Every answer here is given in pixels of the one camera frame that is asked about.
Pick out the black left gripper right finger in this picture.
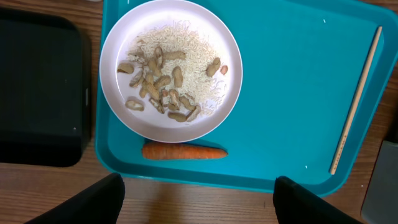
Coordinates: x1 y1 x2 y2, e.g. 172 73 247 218
273 176 361 224

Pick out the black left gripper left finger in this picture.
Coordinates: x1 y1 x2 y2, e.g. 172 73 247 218
28 173 125 224

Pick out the orange carrot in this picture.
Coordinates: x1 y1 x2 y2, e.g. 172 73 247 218
141 142 228 161

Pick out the grey plastic dish rack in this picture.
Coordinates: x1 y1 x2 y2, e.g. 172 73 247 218
361 141 397 224

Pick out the teal plastic tray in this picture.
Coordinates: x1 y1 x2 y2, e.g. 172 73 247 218
95 1 397 196

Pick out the pink plate with food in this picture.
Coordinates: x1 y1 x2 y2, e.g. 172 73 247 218
99 1 243 143

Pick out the black plastic bin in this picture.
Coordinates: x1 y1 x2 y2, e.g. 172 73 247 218
1 7 91 167

